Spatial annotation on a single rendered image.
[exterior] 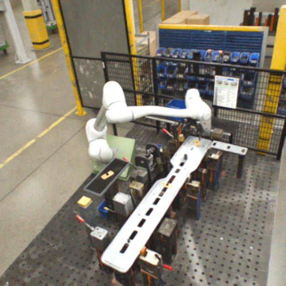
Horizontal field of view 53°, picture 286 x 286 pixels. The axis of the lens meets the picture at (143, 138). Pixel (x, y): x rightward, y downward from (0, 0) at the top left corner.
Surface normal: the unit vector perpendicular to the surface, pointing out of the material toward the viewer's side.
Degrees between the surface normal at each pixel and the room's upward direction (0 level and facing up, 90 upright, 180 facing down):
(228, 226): 0
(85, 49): 91
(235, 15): 90
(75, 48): 91
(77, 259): 0
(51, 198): 0
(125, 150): 42
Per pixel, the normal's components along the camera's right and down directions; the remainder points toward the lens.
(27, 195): -0.08, -0.83
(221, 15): -0.42, 0.54
